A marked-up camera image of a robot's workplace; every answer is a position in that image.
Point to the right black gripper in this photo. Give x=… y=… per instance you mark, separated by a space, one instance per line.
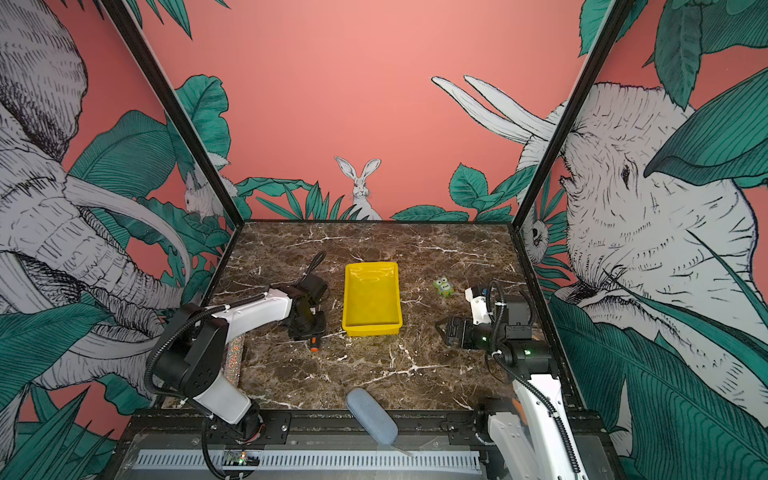
x=458 y=322

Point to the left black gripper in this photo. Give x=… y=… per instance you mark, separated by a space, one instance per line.
x=319 y=330

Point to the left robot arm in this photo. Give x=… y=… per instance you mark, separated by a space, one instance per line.
x=187 y=361

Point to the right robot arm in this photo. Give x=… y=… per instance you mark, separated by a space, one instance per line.
x=535 y=441

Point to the yellow plastic bin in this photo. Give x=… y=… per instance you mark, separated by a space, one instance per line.
x=372 y=303

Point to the green owl toy block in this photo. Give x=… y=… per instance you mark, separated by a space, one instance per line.
x=443 y=287

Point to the glittery silver cylinder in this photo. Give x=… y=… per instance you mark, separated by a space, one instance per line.
x=233 y=360

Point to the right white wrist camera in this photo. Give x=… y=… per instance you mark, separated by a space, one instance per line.
x=478 y=304

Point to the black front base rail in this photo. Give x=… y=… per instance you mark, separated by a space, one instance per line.
x=323 y=430

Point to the white slotted cable duct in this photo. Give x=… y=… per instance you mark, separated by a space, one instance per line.
x=465 y=462

